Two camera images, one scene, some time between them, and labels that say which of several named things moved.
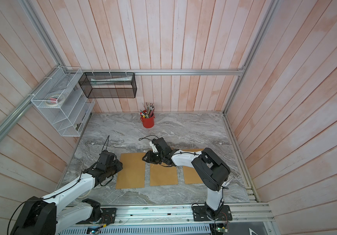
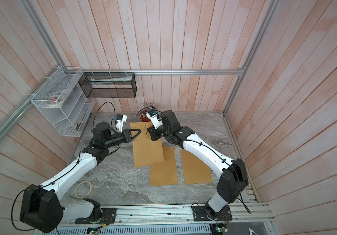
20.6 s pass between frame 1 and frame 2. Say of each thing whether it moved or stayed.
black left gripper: moved
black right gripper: moved
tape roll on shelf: stayed
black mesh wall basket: stayed
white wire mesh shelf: stayed
